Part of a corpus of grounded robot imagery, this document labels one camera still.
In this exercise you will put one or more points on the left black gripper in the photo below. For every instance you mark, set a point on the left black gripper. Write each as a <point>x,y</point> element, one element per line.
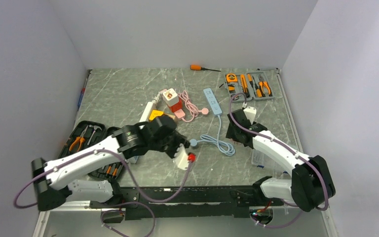
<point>179,139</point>

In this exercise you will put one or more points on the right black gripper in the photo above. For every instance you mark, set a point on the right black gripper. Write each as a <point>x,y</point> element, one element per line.
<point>231,133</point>

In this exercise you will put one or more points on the yellow cube adapter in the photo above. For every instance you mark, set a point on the yellow cube adapter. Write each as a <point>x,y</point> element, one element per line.
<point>154,114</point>

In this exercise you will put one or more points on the pink power strip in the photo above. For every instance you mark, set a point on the pink power strip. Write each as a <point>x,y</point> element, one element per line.
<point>180,114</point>

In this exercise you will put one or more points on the white power strip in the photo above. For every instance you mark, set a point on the white power strip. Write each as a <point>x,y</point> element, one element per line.
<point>150,106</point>

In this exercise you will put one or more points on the red cube adapter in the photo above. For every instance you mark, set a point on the red cube adapter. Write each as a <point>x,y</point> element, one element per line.
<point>176,107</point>

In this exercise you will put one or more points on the white cube adapter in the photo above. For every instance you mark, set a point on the white cube adapter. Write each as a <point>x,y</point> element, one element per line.
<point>170,97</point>

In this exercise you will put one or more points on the clear screw box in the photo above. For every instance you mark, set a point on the clear screw box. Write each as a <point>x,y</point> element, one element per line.
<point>261,160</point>

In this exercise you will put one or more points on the light blue power strip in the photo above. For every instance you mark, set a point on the light blue power strip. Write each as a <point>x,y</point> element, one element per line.
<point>211,99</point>

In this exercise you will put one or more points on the grey tool tray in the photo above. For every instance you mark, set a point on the grey tool tray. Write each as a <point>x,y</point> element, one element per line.
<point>252,86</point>

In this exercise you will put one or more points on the black tool case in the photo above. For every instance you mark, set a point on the black tool case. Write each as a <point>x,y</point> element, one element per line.
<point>87,134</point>

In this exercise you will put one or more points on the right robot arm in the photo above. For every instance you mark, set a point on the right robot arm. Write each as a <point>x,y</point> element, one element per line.
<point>310,185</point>

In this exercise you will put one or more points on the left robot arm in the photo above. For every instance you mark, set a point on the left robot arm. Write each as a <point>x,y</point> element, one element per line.
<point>60,181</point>

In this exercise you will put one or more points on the orange pliers in case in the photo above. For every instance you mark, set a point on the orange pliers in case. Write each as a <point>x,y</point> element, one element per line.
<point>77,144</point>

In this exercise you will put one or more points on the red blue pen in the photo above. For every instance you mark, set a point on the red blue pen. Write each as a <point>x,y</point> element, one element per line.
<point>82,94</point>

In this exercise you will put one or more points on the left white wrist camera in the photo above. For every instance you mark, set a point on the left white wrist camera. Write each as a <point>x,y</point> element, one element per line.
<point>182,159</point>

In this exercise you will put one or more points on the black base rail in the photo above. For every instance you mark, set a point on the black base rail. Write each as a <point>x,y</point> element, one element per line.
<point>198,201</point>

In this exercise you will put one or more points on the orange handled screwdriver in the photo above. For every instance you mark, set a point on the orange handled screwdriver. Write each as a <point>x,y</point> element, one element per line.
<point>200,68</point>

